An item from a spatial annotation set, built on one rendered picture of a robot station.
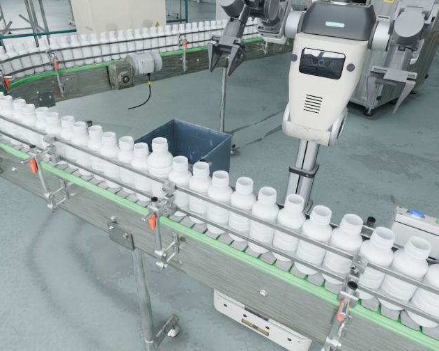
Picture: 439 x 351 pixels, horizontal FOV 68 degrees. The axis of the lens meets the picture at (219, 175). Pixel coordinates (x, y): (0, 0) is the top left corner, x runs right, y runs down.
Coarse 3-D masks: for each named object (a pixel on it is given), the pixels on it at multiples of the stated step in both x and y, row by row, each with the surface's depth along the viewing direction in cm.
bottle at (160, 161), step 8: (152, 144) 80; (160, 144) 79; (160, 152) 80; (168, 152) 82; (152, 160) 81; (160, 160) 80; (168, 160) 81; (152, 168) 81; (160, 168) 81; (168, 168) 82; (160, 176) 82; (168, 176) 83; (152, 184) 86; (160, 184) 84; (160, 192) 86
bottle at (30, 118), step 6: (24, 108) 102; (30, 108) 102; (24, 114) 103; (30, 114) 103; (36, 114) 105; (24, 120) 103; (30, 120) 103; (36, 120) 104; (30, 126) 104; (30, 132) 105; (30, 138) 106; (36, 138) 107; (36, 144) 108
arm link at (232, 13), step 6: (222, 0) 87; (228, 0) 87; (234, 0) 86; (240, 0) 89; (246, 0) 93; (252, 0) 93; (258, 0) 95; (222, 6) 88; (228, 6) 87; (234, 6) 88; (240, 6) 90; (252, 6) 96; (228, 12) 90; (234, 12) 90; (240, 12) 91
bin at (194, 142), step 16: (160, 128) 144; (176, 128) 153; (192, 128) 148; (208, 128) 143; (176, 144) 158; (192, 144) 152; (208, 144) 147; (224, 144) 135; (192, 160) 157; (208, 160) 127; (224, 160) 140
